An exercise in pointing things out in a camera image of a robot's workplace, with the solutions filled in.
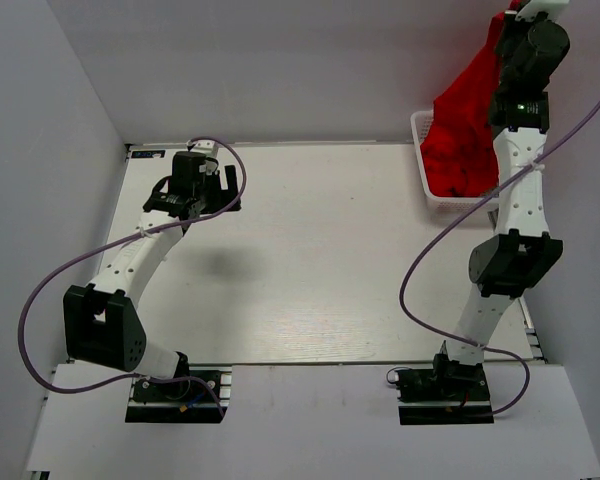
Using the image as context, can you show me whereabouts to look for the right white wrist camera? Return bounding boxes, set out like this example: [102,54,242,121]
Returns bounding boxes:
[516,0,570,22]

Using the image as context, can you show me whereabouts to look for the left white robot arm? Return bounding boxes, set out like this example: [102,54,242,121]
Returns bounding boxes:
[63,151,240,399]

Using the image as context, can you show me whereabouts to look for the red t shirt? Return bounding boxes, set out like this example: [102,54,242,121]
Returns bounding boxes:
[432,0,524,199]

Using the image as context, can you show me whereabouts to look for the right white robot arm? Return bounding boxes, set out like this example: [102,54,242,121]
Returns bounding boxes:
[431,9,570,399]

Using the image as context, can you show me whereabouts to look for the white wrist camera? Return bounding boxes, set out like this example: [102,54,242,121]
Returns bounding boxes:
[516,0,570,22]
[187,140,219,175]

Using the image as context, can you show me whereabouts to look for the blue table label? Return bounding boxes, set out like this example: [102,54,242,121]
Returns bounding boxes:
[131,150,166,159]

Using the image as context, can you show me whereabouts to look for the white plastic basket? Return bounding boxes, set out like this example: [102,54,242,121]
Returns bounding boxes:
[410,110,498,213]

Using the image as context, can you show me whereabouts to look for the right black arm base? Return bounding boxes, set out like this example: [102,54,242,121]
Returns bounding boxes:
[386,365,494,426]

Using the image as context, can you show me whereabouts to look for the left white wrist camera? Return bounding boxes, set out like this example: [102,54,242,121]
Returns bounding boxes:
[187,140,219,175]

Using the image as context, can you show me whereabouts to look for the red t shirts pile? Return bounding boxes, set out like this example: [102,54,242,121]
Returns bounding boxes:
[421,121,492,198]

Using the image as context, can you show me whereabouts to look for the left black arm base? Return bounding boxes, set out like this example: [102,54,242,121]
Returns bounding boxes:
[125,366,232,424]

